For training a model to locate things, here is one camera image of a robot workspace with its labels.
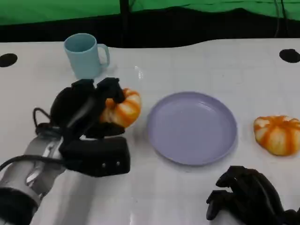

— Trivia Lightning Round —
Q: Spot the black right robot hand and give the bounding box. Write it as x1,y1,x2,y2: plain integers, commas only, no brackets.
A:
205,165,288,225

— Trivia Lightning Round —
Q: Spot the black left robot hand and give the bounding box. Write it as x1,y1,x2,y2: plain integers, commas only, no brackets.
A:
50,78,126,141

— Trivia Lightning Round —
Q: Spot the orange and white toy bread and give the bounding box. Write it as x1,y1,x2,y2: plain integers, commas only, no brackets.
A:
99,88,142,129
253,114,300,157

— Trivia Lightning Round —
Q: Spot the pale green mug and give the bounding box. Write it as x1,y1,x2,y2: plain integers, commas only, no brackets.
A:
63,33,111,80

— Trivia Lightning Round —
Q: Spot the black table grommet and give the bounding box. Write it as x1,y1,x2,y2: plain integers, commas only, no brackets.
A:
279,48,300,63
0,53,18,68

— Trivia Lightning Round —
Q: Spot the green cloth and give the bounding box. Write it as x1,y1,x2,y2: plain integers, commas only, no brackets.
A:
0,0,300,27

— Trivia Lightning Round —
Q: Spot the lilac plate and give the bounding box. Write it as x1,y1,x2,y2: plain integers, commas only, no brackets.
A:
147,91,238,166

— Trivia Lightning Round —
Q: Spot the black vertical pole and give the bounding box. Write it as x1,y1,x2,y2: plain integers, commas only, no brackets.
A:
119,0,130,47

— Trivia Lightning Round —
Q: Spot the black backdrop cloth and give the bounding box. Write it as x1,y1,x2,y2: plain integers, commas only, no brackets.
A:
0,6,300,49

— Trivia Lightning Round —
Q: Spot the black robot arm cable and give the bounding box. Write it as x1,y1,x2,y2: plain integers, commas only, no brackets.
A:
0,154,69,174
32,107,55,132

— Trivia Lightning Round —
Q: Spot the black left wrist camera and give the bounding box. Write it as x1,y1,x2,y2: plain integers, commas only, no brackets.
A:
59,136,131,178

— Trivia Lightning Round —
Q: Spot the black hanging cable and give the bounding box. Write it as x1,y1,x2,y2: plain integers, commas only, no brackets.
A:
274,0,282,38
280,0,290,38

